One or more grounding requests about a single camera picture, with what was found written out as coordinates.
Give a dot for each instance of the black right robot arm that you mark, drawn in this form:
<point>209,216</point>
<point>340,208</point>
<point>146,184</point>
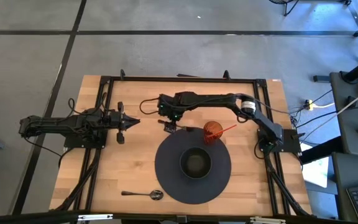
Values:
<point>259,119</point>

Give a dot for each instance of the dark grey ribbed bowl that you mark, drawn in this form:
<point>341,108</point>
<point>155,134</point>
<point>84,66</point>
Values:
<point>195,162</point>

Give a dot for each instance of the yellow white power plug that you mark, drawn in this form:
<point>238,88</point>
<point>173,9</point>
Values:
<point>309,105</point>

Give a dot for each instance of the red translucent plastic cup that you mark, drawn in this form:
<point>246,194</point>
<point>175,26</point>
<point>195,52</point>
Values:
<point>212,129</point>

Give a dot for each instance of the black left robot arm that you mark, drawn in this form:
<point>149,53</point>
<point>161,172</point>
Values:
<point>61,123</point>

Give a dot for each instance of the silver metal bracket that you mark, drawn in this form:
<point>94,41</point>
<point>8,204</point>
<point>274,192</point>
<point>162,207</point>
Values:
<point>267,220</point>
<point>95,217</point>

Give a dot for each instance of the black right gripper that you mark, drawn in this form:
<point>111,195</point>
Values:
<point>169,107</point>

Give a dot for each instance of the grey desk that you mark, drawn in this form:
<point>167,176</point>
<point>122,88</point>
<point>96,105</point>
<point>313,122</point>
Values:
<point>353,124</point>

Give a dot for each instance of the white paper sheet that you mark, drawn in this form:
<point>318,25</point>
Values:
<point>317,169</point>

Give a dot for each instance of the round dark woven placemat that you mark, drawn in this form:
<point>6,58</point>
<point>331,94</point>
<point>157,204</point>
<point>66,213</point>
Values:
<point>172,186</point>

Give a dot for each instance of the black frame clamp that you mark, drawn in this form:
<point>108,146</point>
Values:
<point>227,75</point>
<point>122,74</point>

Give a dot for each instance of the black overhead rig bar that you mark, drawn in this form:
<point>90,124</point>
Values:
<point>26,217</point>

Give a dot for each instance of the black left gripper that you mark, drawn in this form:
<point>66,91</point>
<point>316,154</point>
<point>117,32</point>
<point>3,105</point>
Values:
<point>120,121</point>

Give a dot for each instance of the dark metal spoon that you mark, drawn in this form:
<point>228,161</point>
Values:
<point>157,195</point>

